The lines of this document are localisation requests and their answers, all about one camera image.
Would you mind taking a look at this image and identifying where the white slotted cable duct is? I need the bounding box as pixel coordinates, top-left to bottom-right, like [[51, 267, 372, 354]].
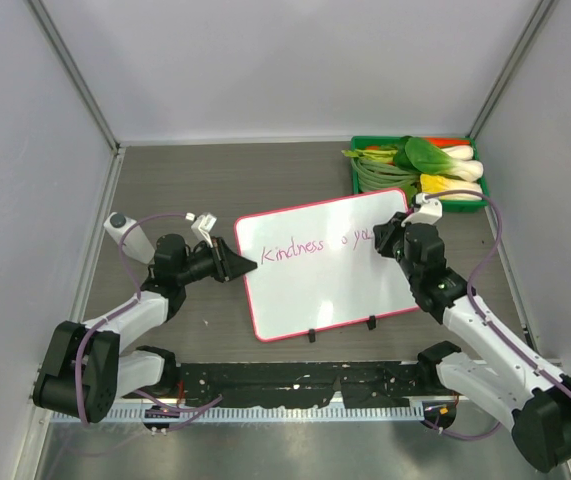
[[50, 403, 425, 424]]

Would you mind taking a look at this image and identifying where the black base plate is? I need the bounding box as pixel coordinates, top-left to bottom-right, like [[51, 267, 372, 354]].
[[154, 361, 462, 409]]

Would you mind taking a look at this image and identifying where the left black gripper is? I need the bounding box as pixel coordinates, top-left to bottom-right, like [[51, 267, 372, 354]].
[[177, 237, 257, 286]]

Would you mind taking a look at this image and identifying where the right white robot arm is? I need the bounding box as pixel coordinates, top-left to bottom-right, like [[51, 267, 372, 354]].
[[373, 213, 571, 472]]

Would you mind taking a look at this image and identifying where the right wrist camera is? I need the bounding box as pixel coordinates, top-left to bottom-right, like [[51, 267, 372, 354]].
[[403, 193, 443, 225]]

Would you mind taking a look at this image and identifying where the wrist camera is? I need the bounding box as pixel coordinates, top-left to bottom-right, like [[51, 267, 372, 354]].
[[189, 212, 217, 246], [403, 193, 443, 225]]

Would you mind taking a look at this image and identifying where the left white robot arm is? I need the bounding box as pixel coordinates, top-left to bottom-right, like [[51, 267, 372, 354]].
[[32, 234, 257, 423]]

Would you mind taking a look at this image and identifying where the green bok choy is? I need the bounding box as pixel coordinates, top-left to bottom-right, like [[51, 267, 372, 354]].
[[393, 137, 484, 182]]

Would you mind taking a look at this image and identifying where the orange carrot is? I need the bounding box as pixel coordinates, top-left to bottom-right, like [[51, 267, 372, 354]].
[[425, 137, 469, 148]]

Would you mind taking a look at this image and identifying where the green long beans bundle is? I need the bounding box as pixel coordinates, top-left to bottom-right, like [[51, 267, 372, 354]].
[[350, 158, 419, 194]]

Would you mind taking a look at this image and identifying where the white bok choy back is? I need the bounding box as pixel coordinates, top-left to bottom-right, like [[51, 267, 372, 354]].
[[442, 145, 475, 161]]

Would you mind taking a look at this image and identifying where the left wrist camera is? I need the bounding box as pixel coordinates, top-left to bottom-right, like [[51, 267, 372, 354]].
[[189, 212, 217, 246]]

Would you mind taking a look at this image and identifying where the pink framed whiteboard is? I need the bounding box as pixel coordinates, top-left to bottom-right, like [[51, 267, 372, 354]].
[[234, 188, 418, 342]]

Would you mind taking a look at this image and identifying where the yellow bok choy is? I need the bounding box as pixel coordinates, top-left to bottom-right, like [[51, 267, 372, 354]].
[[420, 174, 483, 202]]

